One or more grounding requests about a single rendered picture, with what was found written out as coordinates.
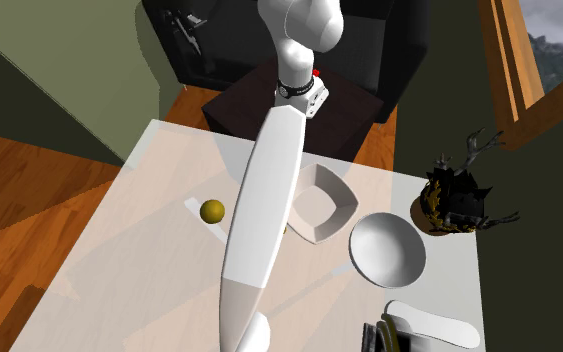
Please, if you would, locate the white square bowl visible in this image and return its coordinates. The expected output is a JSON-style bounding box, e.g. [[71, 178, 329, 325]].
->
[[287, 162, 361, 245]]

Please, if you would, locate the dark robot stand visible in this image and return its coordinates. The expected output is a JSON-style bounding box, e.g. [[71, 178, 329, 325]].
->
[[201, 57, 386, 163]]

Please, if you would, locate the yellow ball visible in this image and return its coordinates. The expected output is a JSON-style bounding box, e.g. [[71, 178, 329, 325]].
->
[[199, 199, 227, 225]]

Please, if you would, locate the white flat utensil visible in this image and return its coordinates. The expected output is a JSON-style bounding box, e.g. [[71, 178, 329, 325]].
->
[[183, 196, 229, 244]]

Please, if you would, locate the white round bowl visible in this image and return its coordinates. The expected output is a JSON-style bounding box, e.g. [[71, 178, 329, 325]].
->
[[348, 211, 428, 289]]

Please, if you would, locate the black cabinet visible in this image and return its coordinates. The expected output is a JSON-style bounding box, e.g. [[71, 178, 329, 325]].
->
[[141, 0, 430, 125]]

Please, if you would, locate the white table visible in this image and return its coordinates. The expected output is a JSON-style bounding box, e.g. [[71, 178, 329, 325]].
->
[[10, 118, 488, 352]]

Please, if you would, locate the white spatula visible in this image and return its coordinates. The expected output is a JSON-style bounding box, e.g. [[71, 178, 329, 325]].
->
[[384, 299, 482, 350]]

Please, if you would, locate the wooden framed window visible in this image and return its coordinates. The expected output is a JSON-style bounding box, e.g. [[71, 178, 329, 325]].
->
[[477, 0, 563, 151]]

